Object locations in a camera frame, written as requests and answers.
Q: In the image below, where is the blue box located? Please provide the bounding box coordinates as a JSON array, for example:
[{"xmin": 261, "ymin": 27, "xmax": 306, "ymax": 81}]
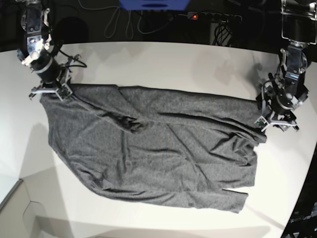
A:
[{"xmin": 119, "ymin": 0, "xmax": 190, "ymax": 10}]

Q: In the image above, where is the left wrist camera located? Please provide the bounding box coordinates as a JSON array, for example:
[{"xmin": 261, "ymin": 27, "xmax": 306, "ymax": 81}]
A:
[{"xmin": 255, "ymin": 116, "xmax": 270, "ymax": 132}]

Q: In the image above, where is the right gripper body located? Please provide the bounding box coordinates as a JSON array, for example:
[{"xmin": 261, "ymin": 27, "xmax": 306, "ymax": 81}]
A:
[{"xmin": 17, "ymin": 36, "xmax": 62, "ymax": 86}]

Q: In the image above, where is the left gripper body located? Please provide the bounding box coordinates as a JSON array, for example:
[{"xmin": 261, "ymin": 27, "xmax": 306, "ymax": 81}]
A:
[{"xmin": 257, "ymin": 44, "xmax": 310, "ymax": 121}]

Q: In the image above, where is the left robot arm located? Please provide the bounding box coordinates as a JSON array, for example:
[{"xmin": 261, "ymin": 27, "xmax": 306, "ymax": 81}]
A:
[{"xmin": 255, "ymin": 0, "xmax": 317, "ymax": 129}]

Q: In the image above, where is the black power strip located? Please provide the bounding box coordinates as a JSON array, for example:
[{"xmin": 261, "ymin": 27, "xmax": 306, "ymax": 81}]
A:
[{"xmin": 186, "ymin": 11, "xmax": 243, "ymax": 24}]

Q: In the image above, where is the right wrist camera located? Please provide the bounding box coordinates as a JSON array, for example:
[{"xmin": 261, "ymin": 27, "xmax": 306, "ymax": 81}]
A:
[{"xmin": 55, "ymin": 83, "xmax": 73, "ymax": 101}]

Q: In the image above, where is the grey cardboard box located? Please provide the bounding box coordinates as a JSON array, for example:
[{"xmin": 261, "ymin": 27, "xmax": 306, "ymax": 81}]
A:
[{"xmin": 0, "ymin": 179, "xmax": 74, "ymax": 238}]

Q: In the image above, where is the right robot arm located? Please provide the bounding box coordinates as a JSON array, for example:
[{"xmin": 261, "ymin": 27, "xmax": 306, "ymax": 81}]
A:
[{"xmin": 17, "ymin": 0, "xmax": 62, "ymax": 88}]

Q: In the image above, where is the grey t-shirt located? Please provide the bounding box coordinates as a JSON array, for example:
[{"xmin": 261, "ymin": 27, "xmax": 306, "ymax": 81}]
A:
[{"xmin": 40, "ymin": 84, "xmax": 266, "ymax": 213}]

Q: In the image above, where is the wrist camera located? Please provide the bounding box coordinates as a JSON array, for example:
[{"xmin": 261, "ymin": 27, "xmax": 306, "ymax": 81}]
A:
[
  {"xmin": 55, "ymin": 83, "xmax": 73, "ymax": 101},
  {"xmin": 255, "ymin": 116, "xmax": 270, "ymax": 132}
]

